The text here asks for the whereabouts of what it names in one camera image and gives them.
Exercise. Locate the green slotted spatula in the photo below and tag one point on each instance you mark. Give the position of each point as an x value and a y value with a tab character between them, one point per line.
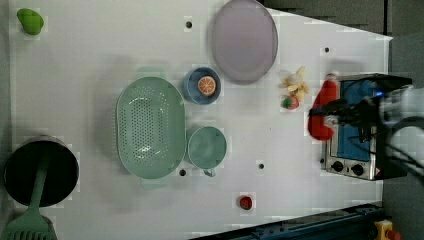
31	225

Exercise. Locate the large strawberry toy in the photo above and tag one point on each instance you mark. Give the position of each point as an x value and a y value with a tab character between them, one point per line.
290	103

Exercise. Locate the red plush ketchup bottle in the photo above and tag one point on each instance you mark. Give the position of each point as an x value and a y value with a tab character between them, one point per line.
316	124

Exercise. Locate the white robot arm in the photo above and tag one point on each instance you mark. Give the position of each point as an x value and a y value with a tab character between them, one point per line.
388	109

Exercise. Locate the silver toaster oven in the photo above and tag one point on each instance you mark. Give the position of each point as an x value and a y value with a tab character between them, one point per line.
364	153

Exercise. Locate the green perforated colander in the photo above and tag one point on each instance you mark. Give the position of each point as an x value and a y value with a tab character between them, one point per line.
150	128

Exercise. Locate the green mug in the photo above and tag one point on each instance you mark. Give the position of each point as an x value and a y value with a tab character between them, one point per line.
206	148

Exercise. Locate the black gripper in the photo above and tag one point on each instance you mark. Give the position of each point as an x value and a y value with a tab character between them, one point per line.
364	114

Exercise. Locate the orange slice toy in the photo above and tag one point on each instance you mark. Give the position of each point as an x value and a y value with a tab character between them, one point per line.
207	85

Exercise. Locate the round grey plate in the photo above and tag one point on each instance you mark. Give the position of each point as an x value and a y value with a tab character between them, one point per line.
244	41

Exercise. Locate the blue bowl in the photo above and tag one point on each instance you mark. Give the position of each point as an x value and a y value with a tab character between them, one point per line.
191	89

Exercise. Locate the blue aluminium frame rail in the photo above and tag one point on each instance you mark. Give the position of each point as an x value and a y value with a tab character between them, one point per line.
353	223

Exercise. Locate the small red strawberry toy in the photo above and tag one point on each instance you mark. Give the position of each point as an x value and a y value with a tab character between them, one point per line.
246	202

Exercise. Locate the yellow red emergency button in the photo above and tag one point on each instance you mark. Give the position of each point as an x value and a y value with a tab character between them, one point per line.
385	231

